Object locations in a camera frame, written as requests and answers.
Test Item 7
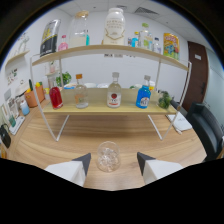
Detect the blue liquid bottle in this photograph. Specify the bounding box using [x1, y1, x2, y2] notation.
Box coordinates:
[135, 75, 152, 110]

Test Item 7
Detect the white milk bottle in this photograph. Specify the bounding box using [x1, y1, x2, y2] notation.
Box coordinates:
[101, 7, 127, 46]

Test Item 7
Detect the green cup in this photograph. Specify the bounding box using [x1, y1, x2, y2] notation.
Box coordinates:
[8, 114, 17, 128]

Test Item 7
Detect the blue and white cup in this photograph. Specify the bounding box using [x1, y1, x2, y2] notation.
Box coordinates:
[19, 99, 31, 117]

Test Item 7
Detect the clear glass with ice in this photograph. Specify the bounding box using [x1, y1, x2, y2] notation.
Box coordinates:
[96, 140, 121, 173]

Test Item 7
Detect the white cloth bag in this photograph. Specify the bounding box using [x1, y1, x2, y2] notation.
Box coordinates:
[166, 111, 194, 133]

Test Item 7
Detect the black sofa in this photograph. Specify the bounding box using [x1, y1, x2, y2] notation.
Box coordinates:
[185, 102, 224, 163]

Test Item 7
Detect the white two-tier wooden shelf rack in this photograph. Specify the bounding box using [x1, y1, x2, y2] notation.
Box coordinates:
[29, 44, 193, 142]

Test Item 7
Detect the glass jar of limes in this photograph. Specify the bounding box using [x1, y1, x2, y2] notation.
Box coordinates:
[157, 90, 174, 110]

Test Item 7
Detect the white scale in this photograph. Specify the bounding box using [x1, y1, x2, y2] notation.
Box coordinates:
[8, 114, 26, 136]

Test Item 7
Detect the red liquid glass bottle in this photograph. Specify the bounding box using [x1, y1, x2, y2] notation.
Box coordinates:
[48, 78, 64, 110]

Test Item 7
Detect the black kettle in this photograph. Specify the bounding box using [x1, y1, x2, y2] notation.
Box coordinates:
[0, 123, 12, 149]

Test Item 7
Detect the clear bottle with red-white label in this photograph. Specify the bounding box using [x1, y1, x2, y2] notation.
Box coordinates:
[106, 71, 123, 109]

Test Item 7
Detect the white and yellow tub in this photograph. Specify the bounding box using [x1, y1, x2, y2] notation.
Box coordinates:
[148, 80, 157, 92]

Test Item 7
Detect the green leafy plant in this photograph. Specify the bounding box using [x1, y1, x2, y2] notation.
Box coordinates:
[55, 71, 73, 88]

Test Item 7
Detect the brown door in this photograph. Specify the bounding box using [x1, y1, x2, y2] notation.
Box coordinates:
[181, 40, 210, 113]

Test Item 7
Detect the pink flower pot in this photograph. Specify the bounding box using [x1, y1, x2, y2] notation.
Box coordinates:
[48, 61, 57, 74]

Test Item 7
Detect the small clear bottle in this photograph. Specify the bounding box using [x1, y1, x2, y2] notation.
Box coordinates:
[152, 37, 162, 54]

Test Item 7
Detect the yellow snack bag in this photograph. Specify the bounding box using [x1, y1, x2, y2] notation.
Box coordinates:
[162, 32, 181, 61]

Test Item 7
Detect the pink liquid bottle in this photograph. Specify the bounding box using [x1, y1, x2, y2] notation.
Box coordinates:
[57, 34, 70, 52]

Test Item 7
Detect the small blue bottle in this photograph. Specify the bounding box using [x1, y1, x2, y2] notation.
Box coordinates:
[131, 31, 140, 48]

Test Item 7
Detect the black and yellow bag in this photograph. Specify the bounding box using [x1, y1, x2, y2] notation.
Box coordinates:
[39, 18, 62, 58]

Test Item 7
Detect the green-capped clear bottle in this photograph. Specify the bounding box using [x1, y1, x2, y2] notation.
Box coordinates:
[138, 22, 154, 51]

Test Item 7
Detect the small teal bottle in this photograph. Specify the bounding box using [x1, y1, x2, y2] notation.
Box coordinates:
[85, 29, 91, 47]

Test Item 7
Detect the white vase with flowers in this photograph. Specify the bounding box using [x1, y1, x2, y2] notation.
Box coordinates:
[18, 33, 30, 53]

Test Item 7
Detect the wooden wall shelf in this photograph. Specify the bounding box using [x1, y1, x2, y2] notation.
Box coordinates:
[4, 49, 31, 68]

